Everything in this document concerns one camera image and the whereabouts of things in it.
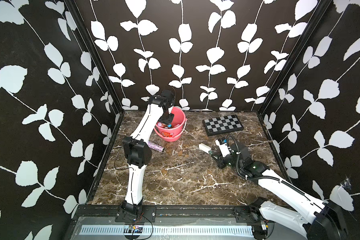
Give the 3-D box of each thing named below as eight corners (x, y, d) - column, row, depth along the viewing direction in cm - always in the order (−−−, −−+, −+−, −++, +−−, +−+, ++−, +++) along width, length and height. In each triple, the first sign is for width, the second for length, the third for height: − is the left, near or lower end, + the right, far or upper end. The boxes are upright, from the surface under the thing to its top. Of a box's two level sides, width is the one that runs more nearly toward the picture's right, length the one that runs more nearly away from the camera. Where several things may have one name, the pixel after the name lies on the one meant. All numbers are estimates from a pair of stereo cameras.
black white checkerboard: (208, 136, 108) (208, 133, 105) (202, 122, 117) (202, 119, 114) (242, 130, 112) (243, 127, 110) (234, 116, 121) (235, 113, 118)
